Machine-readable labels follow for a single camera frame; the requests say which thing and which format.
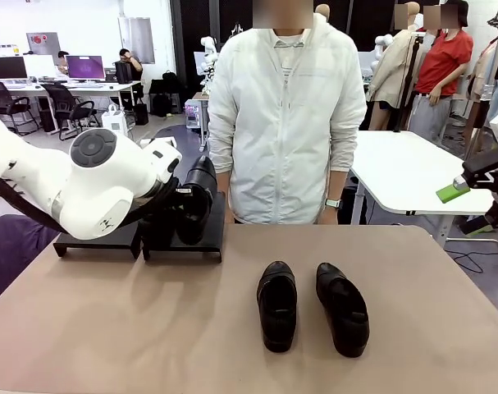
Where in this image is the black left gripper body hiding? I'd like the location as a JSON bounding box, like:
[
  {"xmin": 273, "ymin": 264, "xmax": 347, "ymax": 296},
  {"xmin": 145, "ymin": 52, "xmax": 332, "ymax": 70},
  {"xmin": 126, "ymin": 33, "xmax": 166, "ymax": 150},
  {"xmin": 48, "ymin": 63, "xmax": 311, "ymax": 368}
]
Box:
[{"xmin": 162, "ymin": 179, "xmax": 197, "ymax": 218}]

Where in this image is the person in white jacket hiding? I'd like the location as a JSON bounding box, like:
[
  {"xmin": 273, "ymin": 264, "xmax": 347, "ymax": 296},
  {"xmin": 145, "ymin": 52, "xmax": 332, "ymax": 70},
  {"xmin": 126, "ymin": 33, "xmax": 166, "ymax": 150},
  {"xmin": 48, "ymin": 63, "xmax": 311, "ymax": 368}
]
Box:
[{"xmin": 206, "ymin": 0, "xmax": 368, "ymax": 226}]

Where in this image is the white table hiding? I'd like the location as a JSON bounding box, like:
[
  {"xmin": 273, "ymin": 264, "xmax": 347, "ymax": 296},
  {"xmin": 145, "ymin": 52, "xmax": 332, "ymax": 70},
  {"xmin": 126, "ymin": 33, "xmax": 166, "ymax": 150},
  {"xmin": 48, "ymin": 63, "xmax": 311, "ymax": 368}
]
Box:
[{"xmin": 346, "ymin": 130, "xmax": 498, "ymax": 258}]

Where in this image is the black office chair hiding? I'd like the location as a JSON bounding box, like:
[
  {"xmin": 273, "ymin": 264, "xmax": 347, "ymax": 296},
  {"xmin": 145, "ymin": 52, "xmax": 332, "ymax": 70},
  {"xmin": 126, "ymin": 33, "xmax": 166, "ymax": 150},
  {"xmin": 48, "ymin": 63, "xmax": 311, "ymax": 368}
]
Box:
[
  {"xmin": 40, "ymin": 83, "xmax": 103, "ymax": 141},
  {"xmin": 0, "ymin": 80, "xmax": 41, "ymax": 136}
]

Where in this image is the seated person black shirt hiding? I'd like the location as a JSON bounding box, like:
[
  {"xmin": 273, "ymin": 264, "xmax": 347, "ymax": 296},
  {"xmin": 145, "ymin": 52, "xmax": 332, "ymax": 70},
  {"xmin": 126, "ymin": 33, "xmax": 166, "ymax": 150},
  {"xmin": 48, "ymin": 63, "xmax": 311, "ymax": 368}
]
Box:
[{"xmin": 115, "ymin": 48, "xmax": 145, "ymax": 110}]

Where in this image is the computer tower with lights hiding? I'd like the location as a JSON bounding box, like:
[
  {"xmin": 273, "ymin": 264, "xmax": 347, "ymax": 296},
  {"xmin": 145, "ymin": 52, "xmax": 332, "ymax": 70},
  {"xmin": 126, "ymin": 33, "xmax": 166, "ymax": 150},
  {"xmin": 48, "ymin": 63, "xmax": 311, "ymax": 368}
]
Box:
[{"xmin": 184, "ymin": 99, "xmax": 203, "ymax": 131}]

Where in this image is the person left hand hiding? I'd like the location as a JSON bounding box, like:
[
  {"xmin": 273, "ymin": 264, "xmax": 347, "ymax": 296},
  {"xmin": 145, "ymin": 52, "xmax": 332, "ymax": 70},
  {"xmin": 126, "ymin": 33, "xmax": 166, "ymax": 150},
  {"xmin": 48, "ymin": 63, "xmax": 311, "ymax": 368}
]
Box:
[{"xmin": 318, "ymin": 208, "xmax": 341, "ymax": 226}]

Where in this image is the white floor appliance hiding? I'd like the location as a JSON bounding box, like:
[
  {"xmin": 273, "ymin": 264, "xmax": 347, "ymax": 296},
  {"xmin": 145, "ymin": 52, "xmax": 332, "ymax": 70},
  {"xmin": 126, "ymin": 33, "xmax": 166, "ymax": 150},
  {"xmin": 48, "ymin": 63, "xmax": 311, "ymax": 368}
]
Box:
[{"xmin": 101, "ymin": 104, "xmax": 130, "ymax": 135}]

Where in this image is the white humanoid robot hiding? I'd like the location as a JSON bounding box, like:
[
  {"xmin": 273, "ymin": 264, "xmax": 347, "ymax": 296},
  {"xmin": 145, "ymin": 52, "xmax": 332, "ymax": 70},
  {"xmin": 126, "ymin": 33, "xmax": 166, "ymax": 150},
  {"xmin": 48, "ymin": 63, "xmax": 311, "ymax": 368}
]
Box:
[{"xmin": 199, "ymin": 35, "xmax": 220, "ymax": 89}]

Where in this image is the small black leather shoe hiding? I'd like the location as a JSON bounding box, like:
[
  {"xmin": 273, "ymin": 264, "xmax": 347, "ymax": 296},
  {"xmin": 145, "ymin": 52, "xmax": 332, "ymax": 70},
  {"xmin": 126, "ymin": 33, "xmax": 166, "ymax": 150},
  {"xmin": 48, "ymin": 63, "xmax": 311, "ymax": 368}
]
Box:
[{"xmin": 175, "ymin": 154, "xmax": 220, "ymax": 247}]

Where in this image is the white office desk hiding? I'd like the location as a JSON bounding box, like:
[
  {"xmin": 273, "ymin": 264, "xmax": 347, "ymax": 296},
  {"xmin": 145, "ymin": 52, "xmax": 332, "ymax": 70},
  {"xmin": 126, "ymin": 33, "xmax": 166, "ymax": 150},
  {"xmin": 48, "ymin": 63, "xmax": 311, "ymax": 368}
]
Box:
[{"xmin": 0, "ymin": 80, "xmax": 144, "ymax": 136}]

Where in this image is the purple screen monitor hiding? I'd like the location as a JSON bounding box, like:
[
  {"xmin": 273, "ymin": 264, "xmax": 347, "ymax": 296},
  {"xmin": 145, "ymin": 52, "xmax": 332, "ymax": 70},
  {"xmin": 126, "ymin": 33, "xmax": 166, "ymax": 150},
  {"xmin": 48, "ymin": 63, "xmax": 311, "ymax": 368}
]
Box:
[{"xmin": 66, "ymin": 55, "xmax": 107, "ymax": 80}]

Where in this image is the purple cloth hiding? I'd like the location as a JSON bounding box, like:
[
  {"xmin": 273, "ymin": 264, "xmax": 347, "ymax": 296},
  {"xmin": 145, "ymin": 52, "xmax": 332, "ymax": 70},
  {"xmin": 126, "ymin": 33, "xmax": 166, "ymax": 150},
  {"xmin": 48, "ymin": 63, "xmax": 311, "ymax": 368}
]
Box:
[{"xmin": 0, "ymin": 213, "xmax": 62, "ymax": 311}]

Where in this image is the beige hanging garment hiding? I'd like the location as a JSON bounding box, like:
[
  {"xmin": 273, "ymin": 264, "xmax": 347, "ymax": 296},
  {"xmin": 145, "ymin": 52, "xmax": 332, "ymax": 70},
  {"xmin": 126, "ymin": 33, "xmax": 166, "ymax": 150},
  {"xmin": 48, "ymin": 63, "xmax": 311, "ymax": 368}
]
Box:
[{"xmin": 466, "ymin": 39, "xmax": 496, "ymax": 108}]

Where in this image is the dark screen monitor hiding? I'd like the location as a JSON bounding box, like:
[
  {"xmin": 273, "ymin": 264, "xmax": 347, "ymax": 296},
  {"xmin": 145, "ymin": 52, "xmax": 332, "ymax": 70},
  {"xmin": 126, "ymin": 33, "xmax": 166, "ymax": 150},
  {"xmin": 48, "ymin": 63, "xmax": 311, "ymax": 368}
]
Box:
[{"xmin": 0, "ymin": 56, "xmax": 29, "ymax": 81}]

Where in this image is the grey wall board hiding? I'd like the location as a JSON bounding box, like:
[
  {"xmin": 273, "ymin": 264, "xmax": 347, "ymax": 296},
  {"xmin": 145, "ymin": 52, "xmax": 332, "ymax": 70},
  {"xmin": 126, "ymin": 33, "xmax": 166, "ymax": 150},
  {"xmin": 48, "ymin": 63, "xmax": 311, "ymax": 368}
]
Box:
[{"xmin": 117, "ymin": 16, "xmax": 156, "ymax": 66}]

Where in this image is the grey poster red dot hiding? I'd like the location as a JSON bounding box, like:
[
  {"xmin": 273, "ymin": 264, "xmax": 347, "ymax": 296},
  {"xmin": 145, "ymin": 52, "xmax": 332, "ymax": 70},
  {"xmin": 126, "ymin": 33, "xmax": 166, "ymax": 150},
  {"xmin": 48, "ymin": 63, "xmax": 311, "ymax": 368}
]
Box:
[{"xmin": 25, "ymin": 31, "xmax": 62, "ymax": 57}]

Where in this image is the black shoe stand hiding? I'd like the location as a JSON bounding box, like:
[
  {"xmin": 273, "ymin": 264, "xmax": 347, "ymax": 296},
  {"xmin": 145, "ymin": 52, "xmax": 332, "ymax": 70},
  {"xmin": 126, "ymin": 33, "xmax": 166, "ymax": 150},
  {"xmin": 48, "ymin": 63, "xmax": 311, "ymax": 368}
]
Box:
[
  {"xmin": 53, "ymin": 227, "xmax": 143, "ymax": 260},
  {"xmin": 141, "ymin": 190, "xmax": 227, "ymax": 263}
]

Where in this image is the seated person white shirt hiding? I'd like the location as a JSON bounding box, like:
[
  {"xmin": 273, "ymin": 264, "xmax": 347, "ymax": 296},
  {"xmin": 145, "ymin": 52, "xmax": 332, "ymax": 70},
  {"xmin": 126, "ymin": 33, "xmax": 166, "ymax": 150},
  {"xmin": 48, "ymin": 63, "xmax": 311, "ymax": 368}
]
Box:
[{"xmin": 55, "ymin": 50, "xmax": 71, "ymax": 78}]

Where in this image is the white monitor back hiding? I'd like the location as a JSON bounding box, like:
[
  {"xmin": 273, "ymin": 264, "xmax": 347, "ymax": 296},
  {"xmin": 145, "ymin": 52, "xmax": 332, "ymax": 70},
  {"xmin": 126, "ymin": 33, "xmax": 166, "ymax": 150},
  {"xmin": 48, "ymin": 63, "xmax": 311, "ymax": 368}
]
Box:
[{"xmin": 23, "ymin": 54, "xmax": 57, "ymax": 79}]

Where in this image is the person right forearm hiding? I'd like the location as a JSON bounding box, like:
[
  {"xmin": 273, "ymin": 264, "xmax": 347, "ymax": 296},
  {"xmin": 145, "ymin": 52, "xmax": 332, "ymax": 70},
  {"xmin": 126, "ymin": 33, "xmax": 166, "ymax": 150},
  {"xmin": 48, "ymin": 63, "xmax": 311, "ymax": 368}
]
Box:
[{"xmin": 209, "ymin": 135, "xmax": 235, "ymax": 214}]

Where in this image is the large black leather shoe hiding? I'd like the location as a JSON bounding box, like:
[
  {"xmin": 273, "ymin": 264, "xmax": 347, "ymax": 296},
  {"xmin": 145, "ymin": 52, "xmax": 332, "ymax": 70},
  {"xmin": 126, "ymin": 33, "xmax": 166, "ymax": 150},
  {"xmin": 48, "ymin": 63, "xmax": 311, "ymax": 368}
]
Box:
[
  {"xmin": 255, "ymin": 259, "xmax": 299, "ymax": 354},
  {"xmin": 315, "ymin": 261, "xmax": 372, "ymax": 359}
]

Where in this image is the person left forearm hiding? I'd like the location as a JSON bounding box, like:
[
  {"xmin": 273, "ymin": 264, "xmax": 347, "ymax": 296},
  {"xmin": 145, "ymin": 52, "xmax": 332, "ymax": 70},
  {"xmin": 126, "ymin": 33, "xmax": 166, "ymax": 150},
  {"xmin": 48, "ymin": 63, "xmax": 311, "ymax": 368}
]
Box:
[{"xmin": 324, "ymin": 135, "xmax": 359, "ymax": 202}]

